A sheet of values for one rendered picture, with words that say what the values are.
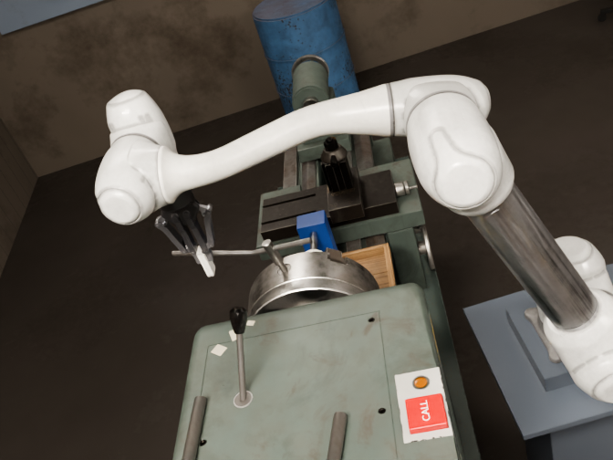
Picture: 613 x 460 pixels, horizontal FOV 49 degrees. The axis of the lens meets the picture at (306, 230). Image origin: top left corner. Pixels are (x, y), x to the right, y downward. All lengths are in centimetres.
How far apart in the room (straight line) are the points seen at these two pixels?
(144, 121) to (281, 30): 301
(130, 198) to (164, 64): 394
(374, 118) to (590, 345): 62
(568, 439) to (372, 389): 88
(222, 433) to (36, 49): 418
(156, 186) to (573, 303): 81
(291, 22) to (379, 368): 322
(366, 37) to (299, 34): 97
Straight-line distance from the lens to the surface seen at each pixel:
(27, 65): 518
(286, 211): 212
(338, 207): 197
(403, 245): 211
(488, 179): 107
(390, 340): 122
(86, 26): 500
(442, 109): 114
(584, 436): 196
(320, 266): 146
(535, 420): 171
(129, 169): 114
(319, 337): 127
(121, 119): 127
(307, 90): 242
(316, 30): 424
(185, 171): 116
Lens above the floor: 215
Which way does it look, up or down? 36 degrees down
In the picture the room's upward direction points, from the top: 20 degrees counter-clockwise
